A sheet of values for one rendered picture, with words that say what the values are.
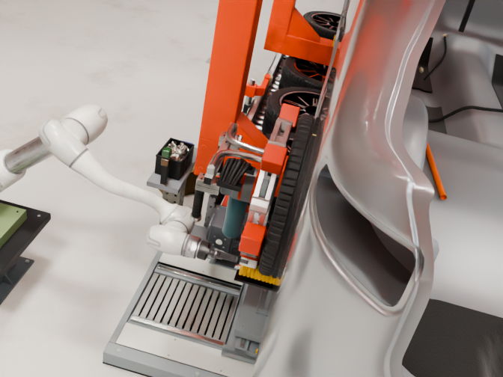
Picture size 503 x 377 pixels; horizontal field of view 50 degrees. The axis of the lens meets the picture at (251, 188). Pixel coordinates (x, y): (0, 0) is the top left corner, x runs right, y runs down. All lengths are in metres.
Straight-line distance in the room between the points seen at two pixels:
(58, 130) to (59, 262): 1.03
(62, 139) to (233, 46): 0.82
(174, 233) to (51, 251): 1.07
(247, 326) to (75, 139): 1.08
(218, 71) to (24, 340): 1.47
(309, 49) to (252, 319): 2.51
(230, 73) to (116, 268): 1.20
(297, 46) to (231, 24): 2.06
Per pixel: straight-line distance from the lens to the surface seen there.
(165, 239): 2.11
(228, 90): 2.46
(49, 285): 2.86
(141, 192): 2.19
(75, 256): 3.00
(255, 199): 1.87
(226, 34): 2.38
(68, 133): 2.12
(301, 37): 4.37
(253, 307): 2.53
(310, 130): 1.96
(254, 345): 2.49
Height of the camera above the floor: 2.08
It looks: 35 degrees down
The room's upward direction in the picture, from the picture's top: 13 degrees clockwise
